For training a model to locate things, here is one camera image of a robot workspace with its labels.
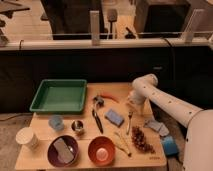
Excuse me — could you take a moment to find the black handled can opener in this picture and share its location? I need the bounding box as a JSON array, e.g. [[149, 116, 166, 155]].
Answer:
[[92, 95, 104, 132]]

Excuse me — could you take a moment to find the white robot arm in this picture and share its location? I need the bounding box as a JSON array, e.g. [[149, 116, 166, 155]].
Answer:
[[128, 74, 213, 171]]

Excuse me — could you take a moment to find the blue box on floor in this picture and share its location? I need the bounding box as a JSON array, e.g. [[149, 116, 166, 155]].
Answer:
[[161, 136, 179, 156]]

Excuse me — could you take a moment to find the small metal cup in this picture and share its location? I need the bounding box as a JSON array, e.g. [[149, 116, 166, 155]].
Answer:
[[71, 120, 84, 135]]

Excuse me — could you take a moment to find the metal fork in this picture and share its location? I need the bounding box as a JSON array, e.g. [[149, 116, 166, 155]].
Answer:
[[126, 111, 133, 135]]

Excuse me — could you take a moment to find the bunch of dark grapes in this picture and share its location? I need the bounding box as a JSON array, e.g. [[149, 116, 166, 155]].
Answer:
[[131, 126, 155, 153]]

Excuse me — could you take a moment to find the grey sponge in bowl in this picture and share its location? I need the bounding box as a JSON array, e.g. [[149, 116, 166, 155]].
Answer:
[[54, 138, 74, 163]]

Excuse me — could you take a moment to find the grey blue cloth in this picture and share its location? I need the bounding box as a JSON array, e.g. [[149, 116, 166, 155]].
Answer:
[[144, 120, 169, 137]]

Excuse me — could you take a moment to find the white paper cup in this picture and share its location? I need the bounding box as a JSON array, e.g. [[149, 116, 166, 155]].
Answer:
[[16, 127, 38, 149]]

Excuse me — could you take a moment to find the green plastic tray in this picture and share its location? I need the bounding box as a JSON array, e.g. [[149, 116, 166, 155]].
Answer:
[[30, 79, 87, 114]]

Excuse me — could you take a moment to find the blue plastic cup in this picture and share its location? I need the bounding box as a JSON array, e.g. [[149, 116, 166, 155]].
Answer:
[[48, 115, 64, 131]]

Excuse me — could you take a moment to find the orange bowl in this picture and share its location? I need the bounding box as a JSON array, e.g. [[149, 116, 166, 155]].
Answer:
[[88, 136, 115, 166]]

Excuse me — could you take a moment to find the wooden table board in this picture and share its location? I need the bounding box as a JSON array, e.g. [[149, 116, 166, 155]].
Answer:
[[15, 83, 167, 171]]

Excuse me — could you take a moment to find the blue sponge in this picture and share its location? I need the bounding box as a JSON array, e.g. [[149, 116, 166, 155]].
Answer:
[[105, 109, 124, 127]]

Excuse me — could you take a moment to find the purple bowl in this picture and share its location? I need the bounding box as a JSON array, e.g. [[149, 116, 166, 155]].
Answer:
[[47, 135, 79, 167]]

